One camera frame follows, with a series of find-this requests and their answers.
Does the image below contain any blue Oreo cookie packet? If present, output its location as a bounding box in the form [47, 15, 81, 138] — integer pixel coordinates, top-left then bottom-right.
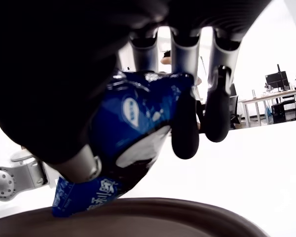
[51, 70, 195, 218]

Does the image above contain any round dark brown tray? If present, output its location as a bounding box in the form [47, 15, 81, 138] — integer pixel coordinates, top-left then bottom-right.
[0, 197, 268, 237]

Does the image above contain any black computer tower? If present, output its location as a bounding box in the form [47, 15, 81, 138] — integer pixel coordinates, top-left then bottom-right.
[271, 103, 286, 124]

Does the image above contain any wooden desk with white legs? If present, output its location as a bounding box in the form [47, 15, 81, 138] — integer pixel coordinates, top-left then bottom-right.
[240, 88, 296, 128]

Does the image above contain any black computer monitor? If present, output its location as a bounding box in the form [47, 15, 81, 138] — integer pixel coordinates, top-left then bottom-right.
[265, 71, 287, 91]

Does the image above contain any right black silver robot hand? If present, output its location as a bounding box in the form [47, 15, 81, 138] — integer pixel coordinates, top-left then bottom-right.
[0, 0, 273, 183]

